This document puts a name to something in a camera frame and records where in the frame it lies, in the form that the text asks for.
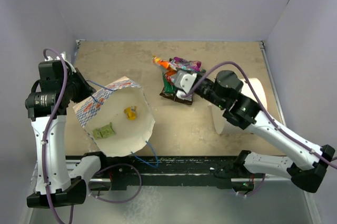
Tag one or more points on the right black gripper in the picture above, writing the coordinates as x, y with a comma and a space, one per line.
191, 89

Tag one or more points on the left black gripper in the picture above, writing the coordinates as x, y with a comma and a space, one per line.
87, 90

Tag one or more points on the brown snack packet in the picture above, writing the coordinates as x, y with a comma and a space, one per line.
173, 97

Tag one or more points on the green Real crisps bag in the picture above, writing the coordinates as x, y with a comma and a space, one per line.
168, 87

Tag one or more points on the orange Fox's candy bag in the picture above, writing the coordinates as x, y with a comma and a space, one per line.
168, 69

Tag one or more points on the purple candy bag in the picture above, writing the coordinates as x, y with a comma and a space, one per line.
185, 65

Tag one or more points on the blue checkered paper bag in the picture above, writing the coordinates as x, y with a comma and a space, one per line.
107, 105

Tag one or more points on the light green snack packet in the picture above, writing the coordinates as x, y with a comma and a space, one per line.
103, 132

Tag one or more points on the yellow M&M's bag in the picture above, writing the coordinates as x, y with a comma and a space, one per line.
131, 112

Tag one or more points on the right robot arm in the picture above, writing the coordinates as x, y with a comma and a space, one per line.
304, 163

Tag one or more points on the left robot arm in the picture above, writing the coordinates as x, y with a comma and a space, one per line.
58, 85

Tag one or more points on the white cylindrical container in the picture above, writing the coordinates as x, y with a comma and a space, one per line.
221, 125

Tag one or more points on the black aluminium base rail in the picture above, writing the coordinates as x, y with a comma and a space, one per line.
222, 172

